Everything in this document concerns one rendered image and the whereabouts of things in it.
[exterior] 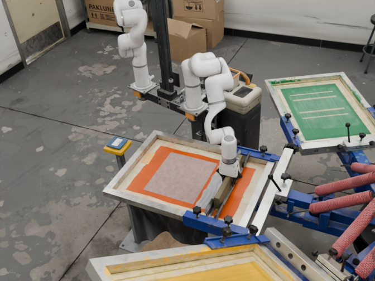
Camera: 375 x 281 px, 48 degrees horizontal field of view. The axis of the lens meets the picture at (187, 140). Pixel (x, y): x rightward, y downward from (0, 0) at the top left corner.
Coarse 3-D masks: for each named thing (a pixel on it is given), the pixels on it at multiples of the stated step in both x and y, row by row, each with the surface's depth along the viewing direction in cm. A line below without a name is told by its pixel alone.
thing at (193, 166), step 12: (156, 156) 249; (168, 156) 249; (180, 156) 248; (192, 156) 247; (204, 156) 246; (156, 168) 241; (168, 168) 240; (180, 168) 239; (192, 168) 239; (204, 168) 238; (216, 168) 237; (252, 168) 235; (204, 180) 231; (240, 180) 229
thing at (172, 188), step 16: (144, 176) 236; (160, 176) 235; (176, 176) 234; (144, 192) 226; (160, 192) 225; (176, 192) 224; (192, 192) 224; (240, 192) 221; (192, 208) 215; (224, 208) 214
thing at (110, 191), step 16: (144, 144) 253; (192, 144) 252; (208, 144) 249; (128, 160) 243; (256, 160) 238; (112, 192) 223; (256, 192) 216; (144, 208) 216; (160, 208) 212; (240, 224) 200
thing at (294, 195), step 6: (294, 192) 207; (300, 192) 207; (288, 198) 205; (294, 198) 204; (300, 198) 204; (306, 198) 203; (312, 198) 204; (294, 204) 206; (300, 204) 204; (306, 204) 202
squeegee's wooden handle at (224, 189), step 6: (240, 156) 228; (240, 162) 227; (240, 168) 230; (228, 180) 214; (222, 186) 211; (228, 186) 215; (222, 192) 208; (216, 198) 205; (222, 198) 210; (216, 204) 208
